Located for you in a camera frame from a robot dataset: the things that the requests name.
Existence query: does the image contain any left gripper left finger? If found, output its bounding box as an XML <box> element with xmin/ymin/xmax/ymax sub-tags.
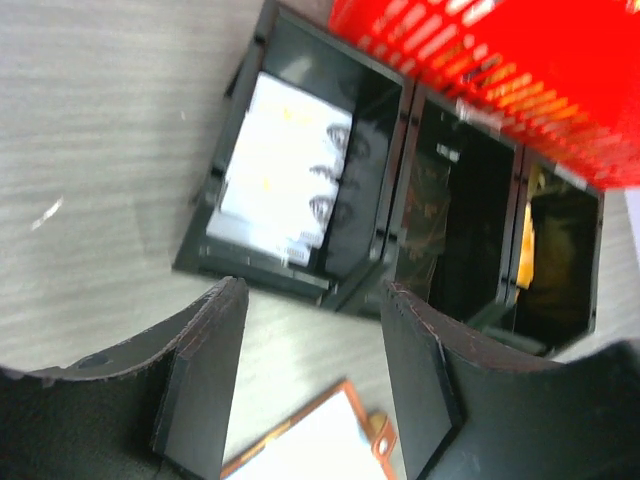
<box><xmin>1</xmin><ymin>277</ymin><xmax>249</xmax><ymax>479</ymax></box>

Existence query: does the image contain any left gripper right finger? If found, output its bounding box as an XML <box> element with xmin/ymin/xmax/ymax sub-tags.
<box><xmin>381</xmin><ymin>282</ymin><xmax>639</xmax><ymax>479</ymax></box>

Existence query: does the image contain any brown leather card holder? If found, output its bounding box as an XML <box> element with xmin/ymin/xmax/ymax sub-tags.
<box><xmin>221</xmin><ymin>380</ymin><xmax>397</xmax><ymax>480</ymax></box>

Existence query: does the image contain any yellow cards stack in tray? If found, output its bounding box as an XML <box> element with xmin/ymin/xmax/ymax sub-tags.
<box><xmin>514</xmin><ymin>164</ymin><xmax>544</xmax><ymax>291</ymax></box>

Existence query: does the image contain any white cards stack in tray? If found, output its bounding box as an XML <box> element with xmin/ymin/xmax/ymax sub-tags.
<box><xmin>206</xmin><ymin>72</ymin><xmax>353</xmax><ymax>267</ymax></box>

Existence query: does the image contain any black compartment tray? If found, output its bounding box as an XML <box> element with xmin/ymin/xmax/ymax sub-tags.
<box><xmin>174</xmin><ymin>1</ymin><xmax>603</xmax><ymax>356</ymax></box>

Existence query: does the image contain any red plastic shopping basket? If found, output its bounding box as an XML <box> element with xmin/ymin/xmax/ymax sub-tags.
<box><xmin>329</xmin><ymin>0</ymin><xmax>639</xmax><ymax>190</ymax></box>

